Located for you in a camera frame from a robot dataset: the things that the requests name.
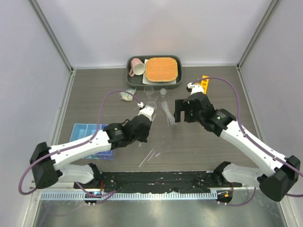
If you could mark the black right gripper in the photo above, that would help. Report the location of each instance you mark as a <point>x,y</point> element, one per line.
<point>182,105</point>

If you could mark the yellow test tube rack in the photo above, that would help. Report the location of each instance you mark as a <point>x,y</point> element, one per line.
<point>204,83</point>

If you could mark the crumpled plastic glove packet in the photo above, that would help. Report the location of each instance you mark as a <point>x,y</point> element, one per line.
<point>126,96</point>

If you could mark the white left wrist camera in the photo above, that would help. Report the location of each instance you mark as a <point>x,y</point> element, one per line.
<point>146,111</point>

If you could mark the clear glass beaker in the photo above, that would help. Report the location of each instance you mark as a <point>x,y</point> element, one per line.
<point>149,90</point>

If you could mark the blue three-compartment organizer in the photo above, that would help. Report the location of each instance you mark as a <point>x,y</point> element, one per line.
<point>80,131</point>

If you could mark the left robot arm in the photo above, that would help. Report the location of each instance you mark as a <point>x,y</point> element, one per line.
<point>49,162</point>

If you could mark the clear glass stoppered bottle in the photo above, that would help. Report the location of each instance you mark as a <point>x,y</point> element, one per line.
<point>163,92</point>

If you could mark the dark green plastic tray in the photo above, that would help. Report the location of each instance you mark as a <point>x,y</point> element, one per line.
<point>140,81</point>

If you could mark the orange woven basket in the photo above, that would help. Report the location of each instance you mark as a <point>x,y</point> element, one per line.
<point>161,69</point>

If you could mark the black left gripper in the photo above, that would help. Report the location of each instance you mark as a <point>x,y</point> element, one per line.
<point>144,138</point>

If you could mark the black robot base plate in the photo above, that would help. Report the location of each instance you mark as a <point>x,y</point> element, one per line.
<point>159,182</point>

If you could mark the clear plastic funnel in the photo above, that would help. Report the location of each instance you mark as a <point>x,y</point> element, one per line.
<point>152,104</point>

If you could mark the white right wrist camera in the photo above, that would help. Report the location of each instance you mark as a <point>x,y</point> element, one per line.
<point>195,88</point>

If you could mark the white slotted cable duct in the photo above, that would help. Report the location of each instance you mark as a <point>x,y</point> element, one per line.
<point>79,195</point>

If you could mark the pink ceramic mug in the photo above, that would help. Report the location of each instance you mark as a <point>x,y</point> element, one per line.
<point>137,67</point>

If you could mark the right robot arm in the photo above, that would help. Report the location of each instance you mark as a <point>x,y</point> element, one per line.
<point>275,174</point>

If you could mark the bundle of plastic pipettes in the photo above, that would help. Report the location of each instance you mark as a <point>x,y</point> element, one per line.
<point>170,118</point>

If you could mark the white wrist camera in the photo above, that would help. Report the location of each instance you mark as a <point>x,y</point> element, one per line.
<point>146,111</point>
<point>195,88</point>

